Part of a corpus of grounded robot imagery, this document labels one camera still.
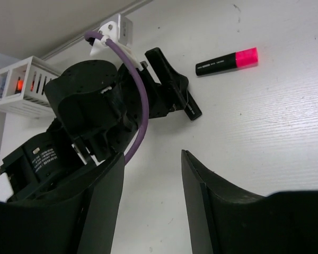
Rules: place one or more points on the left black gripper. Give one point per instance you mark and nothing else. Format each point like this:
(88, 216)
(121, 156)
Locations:
(99, 104)

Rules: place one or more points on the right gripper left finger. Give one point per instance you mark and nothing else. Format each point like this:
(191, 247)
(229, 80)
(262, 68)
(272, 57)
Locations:
(76, 217)

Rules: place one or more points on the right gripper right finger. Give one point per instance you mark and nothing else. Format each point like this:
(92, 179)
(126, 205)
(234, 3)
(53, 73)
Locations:
(224, 218)

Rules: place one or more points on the pink highlighter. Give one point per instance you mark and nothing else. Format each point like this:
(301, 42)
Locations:
(235, 60)

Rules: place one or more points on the orange highlighter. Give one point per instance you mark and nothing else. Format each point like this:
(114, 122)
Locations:
(19, 85)

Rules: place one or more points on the purple highlighter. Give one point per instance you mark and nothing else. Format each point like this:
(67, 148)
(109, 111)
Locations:
(191, 109)

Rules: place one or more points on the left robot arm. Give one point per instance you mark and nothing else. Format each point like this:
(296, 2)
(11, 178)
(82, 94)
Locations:
(47, 158)

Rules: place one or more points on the white two-compartment organizer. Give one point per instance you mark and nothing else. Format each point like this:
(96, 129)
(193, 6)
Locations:
(33, 104)

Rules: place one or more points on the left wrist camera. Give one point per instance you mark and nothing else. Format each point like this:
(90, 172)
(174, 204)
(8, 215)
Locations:
(119, 29)

